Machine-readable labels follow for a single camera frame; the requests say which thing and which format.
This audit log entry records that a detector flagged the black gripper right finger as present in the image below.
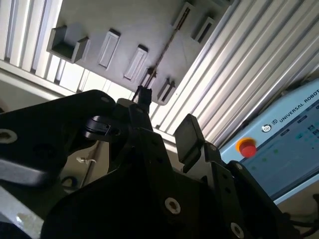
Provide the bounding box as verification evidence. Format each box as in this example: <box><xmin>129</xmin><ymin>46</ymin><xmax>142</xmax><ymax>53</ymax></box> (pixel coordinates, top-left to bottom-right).
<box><xmin>173</xmin><ymin>113</ymin><xmax>296</xmax><ymax>239</ymax></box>

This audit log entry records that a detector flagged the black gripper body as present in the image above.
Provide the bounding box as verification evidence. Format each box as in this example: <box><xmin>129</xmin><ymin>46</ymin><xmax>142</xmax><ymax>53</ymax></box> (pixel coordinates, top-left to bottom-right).
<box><xmin>41</xmin><ymin>171</ymin><xmax>250</xmax><ymax>239</ymax></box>

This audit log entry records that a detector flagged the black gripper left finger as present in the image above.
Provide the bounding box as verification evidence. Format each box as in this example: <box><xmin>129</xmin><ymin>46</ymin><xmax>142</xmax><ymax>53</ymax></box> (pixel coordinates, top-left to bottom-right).
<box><xmin>0</xmin><ymin>85</ymin><xmax>177</xmax><ymax>188</ymax></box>

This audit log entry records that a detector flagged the green RAM stick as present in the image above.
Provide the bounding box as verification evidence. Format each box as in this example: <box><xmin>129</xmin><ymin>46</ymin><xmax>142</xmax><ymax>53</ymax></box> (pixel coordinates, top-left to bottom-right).
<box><xmin>134</xmin><ymin>6</ymin><xmax>191</xmax><ymax>100</ymax></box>

